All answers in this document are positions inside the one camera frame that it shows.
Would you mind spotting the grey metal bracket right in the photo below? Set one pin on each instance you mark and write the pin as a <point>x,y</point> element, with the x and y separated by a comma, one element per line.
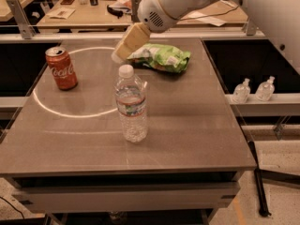
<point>249,28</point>

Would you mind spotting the grey metal bracket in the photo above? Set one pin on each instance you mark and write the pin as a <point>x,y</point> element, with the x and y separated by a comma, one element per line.
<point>25,28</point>
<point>249,28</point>
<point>134,10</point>

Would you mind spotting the black pole on floor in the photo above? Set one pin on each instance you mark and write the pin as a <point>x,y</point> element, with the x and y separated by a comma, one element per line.
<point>263,210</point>

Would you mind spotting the clear sanitizer bottle right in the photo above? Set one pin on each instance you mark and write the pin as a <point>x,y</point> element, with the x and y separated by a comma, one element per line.
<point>265,90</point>

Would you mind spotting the black sunglasses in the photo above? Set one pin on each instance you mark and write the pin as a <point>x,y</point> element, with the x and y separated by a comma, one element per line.
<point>115,12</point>

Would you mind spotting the clear plastic water bottle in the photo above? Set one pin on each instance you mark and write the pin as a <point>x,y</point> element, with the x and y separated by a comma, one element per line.
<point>130,97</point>

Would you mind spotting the red coke can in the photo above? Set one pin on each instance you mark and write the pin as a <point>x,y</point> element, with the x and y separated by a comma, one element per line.
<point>61,67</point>

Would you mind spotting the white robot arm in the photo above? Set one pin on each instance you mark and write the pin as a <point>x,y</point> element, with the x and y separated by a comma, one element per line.
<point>279,20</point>

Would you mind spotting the clear sanitizer bottle left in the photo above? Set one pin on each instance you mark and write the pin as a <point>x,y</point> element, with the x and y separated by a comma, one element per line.
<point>241,92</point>

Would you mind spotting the brown wallet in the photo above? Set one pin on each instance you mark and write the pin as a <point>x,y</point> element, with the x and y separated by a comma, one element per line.
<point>67,2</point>

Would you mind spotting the green chip bag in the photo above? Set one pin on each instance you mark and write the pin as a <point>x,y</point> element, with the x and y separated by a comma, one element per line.
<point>161,57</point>

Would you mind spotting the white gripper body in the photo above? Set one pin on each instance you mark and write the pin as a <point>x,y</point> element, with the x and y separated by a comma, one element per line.
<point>152,7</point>

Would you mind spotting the clear sanitizer bottle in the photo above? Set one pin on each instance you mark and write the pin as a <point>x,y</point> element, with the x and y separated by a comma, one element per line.
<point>265,90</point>
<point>241,92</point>

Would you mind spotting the grey metal bracket left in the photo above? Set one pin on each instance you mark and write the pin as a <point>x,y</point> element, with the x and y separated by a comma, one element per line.
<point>25,28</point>

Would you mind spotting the white paper card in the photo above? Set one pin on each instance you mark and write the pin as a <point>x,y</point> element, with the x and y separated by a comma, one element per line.
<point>61,13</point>

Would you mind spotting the grey metal bracket centre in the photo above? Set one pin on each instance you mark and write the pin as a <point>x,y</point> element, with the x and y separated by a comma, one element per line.
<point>134,10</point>

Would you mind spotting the white paper sheet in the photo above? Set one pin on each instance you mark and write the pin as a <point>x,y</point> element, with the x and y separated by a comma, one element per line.
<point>198,16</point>

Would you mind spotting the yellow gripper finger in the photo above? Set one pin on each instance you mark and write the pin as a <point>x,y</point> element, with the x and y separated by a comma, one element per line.
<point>137,30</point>
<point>127,45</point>

